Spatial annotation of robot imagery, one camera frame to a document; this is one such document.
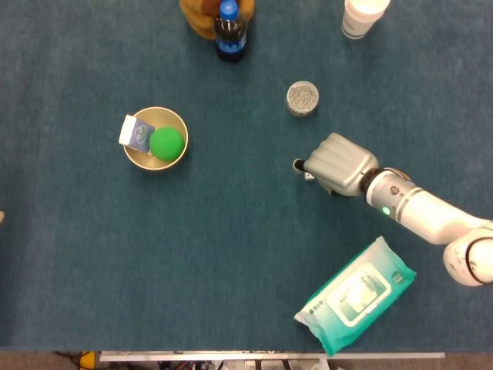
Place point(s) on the brown plush toy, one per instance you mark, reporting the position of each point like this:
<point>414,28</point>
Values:
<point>196,19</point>

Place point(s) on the teal felt table cloth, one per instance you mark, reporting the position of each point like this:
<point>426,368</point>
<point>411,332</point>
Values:
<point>231,231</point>

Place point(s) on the small white die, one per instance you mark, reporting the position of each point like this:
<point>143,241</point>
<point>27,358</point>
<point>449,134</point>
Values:
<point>309,177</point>

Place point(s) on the round clear jar of staples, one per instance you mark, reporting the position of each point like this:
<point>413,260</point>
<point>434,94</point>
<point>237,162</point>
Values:
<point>302,96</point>

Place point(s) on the small blue white carton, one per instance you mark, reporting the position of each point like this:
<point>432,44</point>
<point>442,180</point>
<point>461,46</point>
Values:
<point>133,135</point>

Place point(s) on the yellow object under table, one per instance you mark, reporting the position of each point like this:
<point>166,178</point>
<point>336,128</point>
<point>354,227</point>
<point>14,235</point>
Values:
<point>87,360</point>

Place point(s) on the cola bottle with blue label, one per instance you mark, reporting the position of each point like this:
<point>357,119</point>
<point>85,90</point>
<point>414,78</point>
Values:
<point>230,38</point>

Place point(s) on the green ball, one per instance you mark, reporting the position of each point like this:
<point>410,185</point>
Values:
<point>166,143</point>

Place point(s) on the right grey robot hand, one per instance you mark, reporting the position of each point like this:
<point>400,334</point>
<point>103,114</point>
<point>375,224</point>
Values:
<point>343,165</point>

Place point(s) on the beige bowl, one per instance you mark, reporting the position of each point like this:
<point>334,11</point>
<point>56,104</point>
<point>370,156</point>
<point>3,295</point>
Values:
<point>161,113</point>

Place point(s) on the green wet wipes pack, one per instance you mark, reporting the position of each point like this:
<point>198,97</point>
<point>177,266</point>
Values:
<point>354,300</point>

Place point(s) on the metal frame rail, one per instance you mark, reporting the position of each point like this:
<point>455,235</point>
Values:
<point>269,356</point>

